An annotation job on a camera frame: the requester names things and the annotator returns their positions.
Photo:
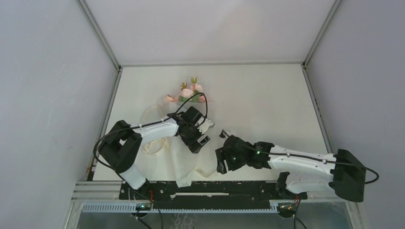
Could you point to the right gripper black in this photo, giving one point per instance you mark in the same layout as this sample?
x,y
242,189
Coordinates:
x,y
223,153

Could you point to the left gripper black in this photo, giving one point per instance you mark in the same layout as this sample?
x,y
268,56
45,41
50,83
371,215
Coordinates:
x,y
193,145

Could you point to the pink fake rose stem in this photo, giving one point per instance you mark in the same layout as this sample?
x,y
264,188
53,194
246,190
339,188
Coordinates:
x,y
172,99
201,99
198,89
185,93

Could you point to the cream printed ribbon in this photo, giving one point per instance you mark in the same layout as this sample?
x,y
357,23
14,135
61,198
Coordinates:
x,y
159,141

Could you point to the translucent white wrapping paper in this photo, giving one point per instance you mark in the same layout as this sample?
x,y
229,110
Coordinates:
x,y
156,112

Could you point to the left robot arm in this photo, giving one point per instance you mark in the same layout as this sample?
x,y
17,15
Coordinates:
x,y
124,142

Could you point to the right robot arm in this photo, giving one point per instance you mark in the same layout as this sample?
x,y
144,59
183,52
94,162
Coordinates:
x,y
301,172

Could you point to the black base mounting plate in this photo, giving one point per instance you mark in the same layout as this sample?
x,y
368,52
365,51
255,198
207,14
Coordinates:
x,y
222,194

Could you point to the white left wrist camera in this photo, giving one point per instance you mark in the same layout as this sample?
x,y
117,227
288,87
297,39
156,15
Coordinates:
x,y
204,124

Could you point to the white slotted cable duct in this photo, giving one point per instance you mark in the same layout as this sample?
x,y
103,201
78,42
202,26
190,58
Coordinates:
x,y
273,207

